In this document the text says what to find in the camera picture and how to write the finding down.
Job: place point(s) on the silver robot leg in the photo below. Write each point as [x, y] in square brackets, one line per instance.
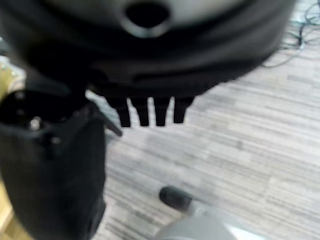
[200, 225]

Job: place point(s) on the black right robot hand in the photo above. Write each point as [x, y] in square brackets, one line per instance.
[155, 62]

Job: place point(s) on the dark robot foot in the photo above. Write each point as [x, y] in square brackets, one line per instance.
[175, 196]

